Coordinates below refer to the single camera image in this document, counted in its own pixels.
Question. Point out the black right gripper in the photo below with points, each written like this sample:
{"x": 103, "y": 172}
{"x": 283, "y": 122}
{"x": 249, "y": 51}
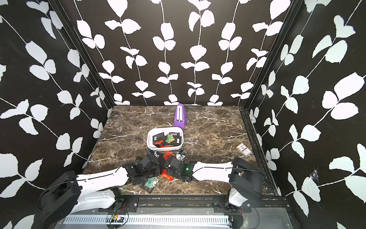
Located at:
{"x": 169, "y": 173}

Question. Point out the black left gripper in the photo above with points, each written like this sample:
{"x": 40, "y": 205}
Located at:
{"x": 157, "y": 166}

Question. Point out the orange red tea bag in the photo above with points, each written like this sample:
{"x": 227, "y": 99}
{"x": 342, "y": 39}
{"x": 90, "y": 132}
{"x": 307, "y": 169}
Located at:
{"x": 162, "y": 144}

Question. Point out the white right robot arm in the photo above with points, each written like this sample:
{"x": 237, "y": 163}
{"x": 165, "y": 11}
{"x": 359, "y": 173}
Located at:
{"x": 246, "y": 180}

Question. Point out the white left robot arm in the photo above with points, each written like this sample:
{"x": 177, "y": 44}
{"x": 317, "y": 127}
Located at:
{"x": 71, "y": 193}

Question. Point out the green grape oolong tea bag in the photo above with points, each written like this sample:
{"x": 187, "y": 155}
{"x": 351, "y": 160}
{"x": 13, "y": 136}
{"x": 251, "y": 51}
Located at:
{"x": 150, "y": 184}

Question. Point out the red tea bag under green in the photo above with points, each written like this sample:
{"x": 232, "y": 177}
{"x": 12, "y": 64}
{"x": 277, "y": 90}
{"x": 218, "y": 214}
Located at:
{"x": 165, "y": 175}

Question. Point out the black tea bag barcode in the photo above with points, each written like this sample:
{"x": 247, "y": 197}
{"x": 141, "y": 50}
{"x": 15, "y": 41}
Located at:
{"x": 177, "y": 139}

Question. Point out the green tea bag centre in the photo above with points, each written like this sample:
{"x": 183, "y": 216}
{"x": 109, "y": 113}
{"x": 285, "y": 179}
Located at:
{"x": 169, "y": 138}

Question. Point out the black tea bag front centre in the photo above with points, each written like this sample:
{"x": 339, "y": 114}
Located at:
{"x": 158, "y": 138}

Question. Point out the white plastic storage box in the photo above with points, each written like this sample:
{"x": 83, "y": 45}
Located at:
{"x": 166, "y": 130}

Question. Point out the purple metronome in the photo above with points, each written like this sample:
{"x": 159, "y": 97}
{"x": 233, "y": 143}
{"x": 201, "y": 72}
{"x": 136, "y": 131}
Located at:
{"x": 181, "y": 118}

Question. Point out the white red card pack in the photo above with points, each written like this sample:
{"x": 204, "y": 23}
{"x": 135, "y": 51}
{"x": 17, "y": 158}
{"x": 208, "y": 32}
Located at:
{"x": 244, "y": 149}

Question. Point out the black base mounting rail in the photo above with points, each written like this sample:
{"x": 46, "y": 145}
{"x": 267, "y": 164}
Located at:
{"x": 130, "y": 203}

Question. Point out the perforated white metal rail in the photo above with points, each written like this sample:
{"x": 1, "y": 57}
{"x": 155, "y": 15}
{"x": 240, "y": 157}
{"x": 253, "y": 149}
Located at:
{"x": 158, "y": 220}

